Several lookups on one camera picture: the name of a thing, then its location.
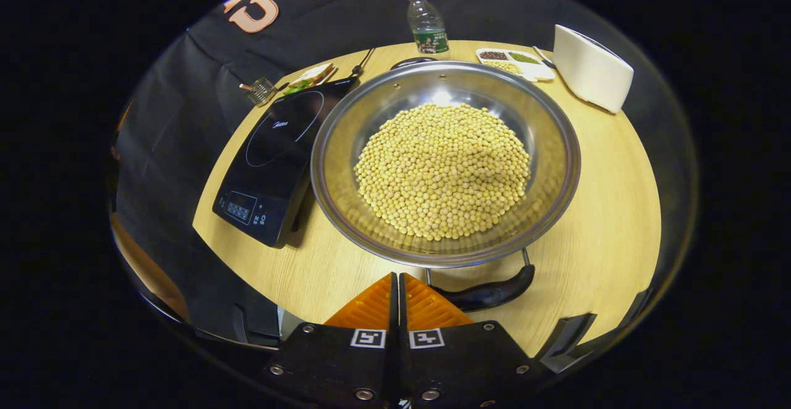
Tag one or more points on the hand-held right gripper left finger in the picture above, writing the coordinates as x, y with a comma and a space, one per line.
334, 366

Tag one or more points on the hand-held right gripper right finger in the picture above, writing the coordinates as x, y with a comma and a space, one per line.
463, 366

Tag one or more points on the stainless steel pot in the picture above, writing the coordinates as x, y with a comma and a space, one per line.
346, 149

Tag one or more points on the black induction cooktop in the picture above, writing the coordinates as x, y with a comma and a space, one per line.
278, 149

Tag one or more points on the pile of yellow soybeans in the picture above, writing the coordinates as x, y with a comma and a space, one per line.
442, 171

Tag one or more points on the black backdrop cloth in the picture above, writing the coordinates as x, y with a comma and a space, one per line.
185, 118

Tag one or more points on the sandwich on plate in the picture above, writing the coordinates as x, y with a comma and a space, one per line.
309, 78

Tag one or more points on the white divided bean dish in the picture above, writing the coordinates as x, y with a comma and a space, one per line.
531, 70

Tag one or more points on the white toaster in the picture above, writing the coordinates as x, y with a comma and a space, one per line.
590, 69

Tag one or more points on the clear plastic water bottle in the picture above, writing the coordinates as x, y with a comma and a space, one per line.
427, 26

